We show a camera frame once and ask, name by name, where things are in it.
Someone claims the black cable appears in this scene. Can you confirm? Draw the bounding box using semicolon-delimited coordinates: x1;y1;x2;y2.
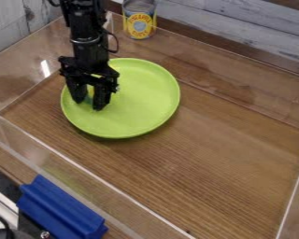
0;213;14;239

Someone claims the clear acrylic enclosure wall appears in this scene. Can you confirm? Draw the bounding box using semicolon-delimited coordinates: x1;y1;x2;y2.
0;116;196;239

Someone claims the clear acrylic corner bracket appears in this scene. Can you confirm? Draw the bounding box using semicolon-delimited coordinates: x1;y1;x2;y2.
102;12;114;34

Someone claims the yellow pineapple can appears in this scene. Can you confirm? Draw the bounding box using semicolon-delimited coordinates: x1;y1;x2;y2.
121;0;157;40

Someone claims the green round plate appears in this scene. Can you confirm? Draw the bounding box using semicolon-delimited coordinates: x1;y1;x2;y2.
59;58;180;139

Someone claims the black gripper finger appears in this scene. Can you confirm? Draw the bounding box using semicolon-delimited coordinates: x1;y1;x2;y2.
65;77;86;104
91;84;110;111

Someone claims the blue plastic clamp block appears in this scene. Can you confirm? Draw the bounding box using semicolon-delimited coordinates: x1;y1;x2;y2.
17;175;108;239

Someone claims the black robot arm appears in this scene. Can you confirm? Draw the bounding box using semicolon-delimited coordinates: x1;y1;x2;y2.
47;0;120;111

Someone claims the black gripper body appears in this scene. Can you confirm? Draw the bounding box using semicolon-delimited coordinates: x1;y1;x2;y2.
58;56;120;92

